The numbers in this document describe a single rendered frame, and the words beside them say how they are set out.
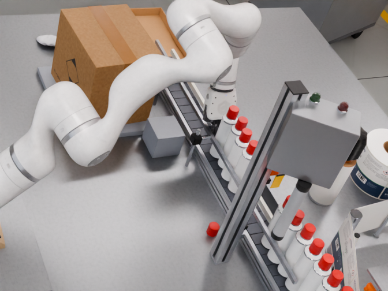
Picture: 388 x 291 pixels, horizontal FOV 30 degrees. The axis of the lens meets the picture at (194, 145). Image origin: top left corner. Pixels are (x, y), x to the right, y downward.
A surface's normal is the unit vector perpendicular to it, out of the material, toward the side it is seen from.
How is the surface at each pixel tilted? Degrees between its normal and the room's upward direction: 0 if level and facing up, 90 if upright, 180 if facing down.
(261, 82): 0
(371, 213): 90
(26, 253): 0
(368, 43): 0
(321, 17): 94
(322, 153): 90
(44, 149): 48
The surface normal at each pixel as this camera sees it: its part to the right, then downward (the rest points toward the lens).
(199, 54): -0.37, 0.01
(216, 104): 0.38, 0.42
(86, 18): 0.25, -0.70
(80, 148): -0.29, 0.22
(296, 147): -0.19, 0.64
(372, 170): -0.72, 0.33
